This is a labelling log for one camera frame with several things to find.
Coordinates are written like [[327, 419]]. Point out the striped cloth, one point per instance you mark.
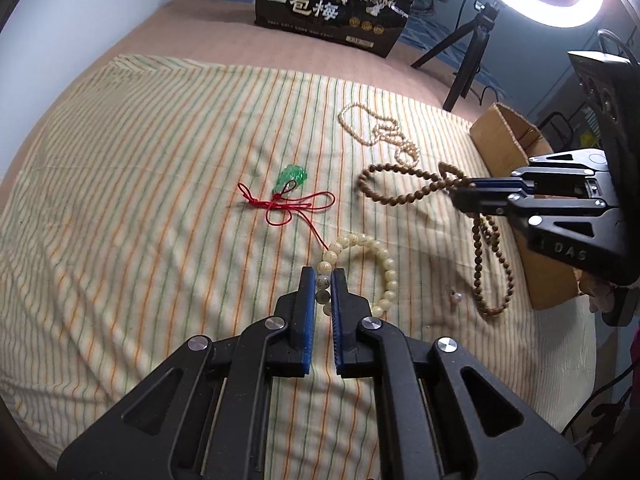
[[150, 210]]

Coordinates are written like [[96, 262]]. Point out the cardboard box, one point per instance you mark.
[[505, 135]]

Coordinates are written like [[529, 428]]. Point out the tan bed sheet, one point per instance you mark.
[[200, 30]]

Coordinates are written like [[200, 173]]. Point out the black tripod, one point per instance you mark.
[[467, 60]]

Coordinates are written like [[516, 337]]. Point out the black printed gift box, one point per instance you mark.
[[330, 5]]

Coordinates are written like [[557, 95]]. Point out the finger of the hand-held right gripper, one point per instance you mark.
[[480, 204], [482, 184]]

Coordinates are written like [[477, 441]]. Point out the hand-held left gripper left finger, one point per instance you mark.
[[306, 320]]

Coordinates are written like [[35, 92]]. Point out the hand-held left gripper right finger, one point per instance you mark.
[[336, 320]]

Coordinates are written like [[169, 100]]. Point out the person's right hand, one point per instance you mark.
[[594, 295]]

